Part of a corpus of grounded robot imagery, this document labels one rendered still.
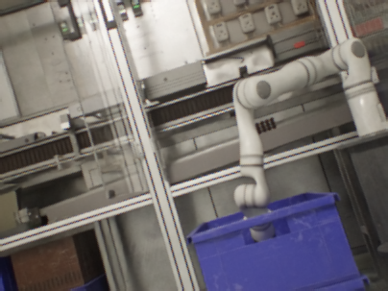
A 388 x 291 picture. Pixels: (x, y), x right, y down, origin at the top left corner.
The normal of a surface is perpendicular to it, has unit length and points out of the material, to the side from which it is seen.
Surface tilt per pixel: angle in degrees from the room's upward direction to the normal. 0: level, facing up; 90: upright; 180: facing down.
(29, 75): 90
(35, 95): 90
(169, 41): 90
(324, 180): 90
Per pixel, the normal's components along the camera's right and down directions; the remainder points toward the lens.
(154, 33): -0.11, -0.07
